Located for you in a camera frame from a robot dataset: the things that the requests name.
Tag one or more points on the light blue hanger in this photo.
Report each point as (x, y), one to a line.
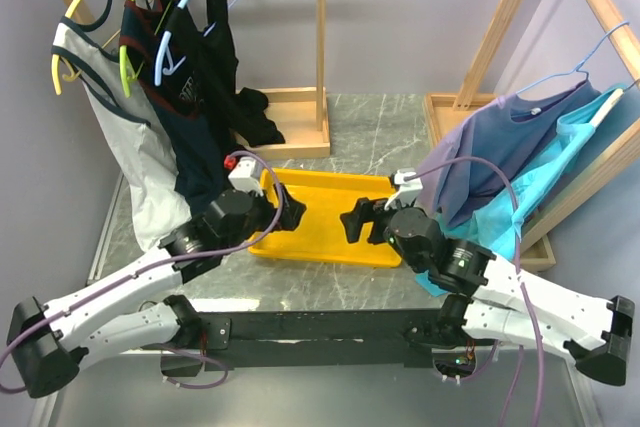
(165, 64)

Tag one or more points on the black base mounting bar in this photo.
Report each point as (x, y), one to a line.
(323, 338)

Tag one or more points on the right wooden clothes rack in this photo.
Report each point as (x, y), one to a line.
(447, 111)

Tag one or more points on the green hanger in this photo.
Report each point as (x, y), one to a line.
(139, 39)

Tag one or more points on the cyan shirt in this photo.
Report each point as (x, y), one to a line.
(488, 175)

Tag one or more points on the wooden clothes rack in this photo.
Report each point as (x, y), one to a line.
(301, 112)
(447, 111)

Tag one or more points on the navy jersey tank top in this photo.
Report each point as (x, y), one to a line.
(201, 177)

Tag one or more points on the white tank top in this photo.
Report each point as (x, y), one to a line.
(131, 129)

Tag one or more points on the wooden hanger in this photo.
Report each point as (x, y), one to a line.
(610, 103)

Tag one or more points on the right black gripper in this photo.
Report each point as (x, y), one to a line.
(363, 212)

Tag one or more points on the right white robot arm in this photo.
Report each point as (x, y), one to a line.
(488, 298)

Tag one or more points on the black tank top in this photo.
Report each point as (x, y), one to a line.
(212, 65)

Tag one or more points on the yellow plastic tray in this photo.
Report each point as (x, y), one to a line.
(320, 236)

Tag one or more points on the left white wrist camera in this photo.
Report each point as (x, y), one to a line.
(245, 174)

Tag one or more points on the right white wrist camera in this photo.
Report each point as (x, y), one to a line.
(407, 186)

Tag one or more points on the left wooden clothes rack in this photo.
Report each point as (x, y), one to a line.
(301, 112)

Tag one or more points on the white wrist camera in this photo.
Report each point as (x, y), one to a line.
(407, 186)
(245, 174)

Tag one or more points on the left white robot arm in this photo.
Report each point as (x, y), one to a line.
(51, 342)

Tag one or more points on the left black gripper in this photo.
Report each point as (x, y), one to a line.
(291, 213)

